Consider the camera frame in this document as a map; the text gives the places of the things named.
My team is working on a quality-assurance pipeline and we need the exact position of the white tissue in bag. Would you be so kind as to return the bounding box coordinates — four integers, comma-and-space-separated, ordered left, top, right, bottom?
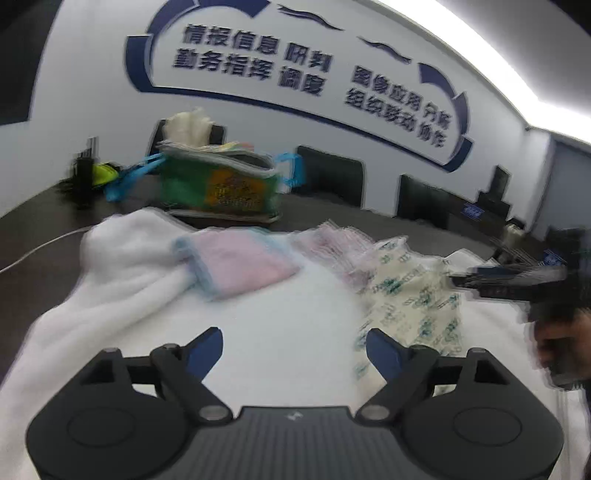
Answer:
164, 107, 215, 148

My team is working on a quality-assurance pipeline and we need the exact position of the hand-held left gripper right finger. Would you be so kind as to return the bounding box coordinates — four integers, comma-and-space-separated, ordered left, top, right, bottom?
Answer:
358, 328, 513, 423

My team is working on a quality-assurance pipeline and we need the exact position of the pink floral ruffled garment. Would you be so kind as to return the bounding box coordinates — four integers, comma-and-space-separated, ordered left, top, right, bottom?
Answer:
291, 222, 384, 291

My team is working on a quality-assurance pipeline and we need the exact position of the white fluffy towel blanket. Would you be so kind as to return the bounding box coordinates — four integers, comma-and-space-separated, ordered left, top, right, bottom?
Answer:
0, 208, 591, 480

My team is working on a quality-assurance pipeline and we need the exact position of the blue wall lettering sign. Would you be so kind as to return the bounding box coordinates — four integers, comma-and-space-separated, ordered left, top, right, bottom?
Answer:
126, 0, 476, 174

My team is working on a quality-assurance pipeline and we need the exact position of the yellow-green object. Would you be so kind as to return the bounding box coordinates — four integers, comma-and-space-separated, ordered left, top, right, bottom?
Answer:
92, 161, 121, 190

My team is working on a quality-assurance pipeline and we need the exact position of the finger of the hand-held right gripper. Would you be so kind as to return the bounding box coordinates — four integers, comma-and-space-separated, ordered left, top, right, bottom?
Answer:
450, 267, 568, 301

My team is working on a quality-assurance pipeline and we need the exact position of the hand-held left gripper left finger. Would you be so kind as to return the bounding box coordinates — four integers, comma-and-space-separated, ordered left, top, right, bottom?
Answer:
78, 327, 234, 425

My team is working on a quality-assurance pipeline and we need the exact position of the green tote bag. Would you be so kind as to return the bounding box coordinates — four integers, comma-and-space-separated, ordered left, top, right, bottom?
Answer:
104, 141, 305, 224

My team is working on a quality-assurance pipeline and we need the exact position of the cream garment with teal flowers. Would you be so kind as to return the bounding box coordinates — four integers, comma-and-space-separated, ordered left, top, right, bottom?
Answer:
351, 235, 465, 384

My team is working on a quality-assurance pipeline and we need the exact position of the pink folded cloth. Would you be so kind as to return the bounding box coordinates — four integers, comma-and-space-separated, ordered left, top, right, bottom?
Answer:
172, 229, 301, 301

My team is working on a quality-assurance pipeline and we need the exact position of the white cable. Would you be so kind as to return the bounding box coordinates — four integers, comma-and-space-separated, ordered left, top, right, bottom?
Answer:
0, 224, 95, 273

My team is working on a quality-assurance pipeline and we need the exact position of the black walkie talkie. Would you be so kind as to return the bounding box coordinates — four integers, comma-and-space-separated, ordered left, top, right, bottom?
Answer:
74, 136, 100, 208

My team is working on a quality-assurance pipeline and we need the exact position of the person's right hand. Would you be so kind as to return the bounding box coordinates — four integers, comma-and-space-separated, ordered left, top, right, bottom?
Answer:
536, 318, 578, 374

